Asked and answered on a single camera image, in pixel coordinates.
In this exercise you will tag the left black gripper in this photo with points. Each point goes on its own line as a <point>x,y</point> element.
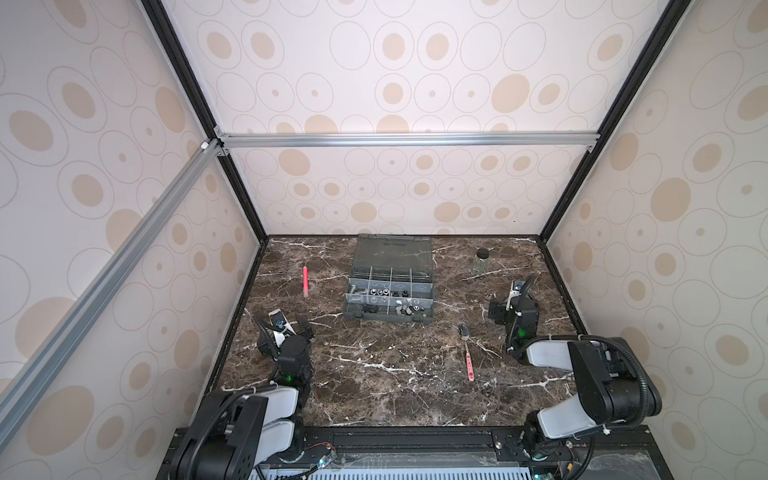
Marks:
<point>303,333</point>

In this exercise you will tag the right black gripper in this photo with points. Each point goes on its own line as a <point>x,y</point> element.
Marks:
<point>504,308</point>

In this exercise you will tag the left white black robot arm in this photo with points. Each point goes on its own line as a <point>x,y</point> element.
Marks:
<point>252,420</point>

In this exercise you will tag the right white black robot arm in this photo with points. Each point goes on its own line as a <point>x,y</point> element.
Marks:
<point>613,389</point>

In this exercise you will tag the silver hex nuts in organizer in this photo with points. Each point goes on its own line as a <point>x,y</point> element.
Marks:
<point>386,292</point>

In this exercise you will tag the wing nuts inside organizer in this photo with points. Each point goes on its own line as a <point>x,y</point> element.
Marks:
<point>409,309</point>

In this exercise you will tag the small black-lidded glass jar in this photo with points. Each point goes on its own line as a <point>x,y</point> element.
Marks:
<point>480,261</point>

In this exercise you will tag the pink marker pen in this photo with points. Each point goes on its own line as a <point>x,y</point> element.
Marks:
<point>305,282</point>

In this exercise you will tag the grey compartment organizer box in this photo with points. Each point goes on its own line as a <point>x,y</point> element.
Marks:
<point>394,262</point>

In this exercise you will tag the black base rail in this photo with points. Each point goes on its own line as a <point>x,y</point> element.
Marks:
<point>410,453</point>

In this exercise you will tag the horizontal aluminium frame bar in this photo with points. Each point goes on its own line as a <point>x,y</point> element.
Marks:
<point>440,139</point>

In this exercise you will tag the left diagonal aluminium frame bar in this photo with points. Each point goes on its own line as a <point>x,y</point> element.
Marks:
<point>40,371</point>

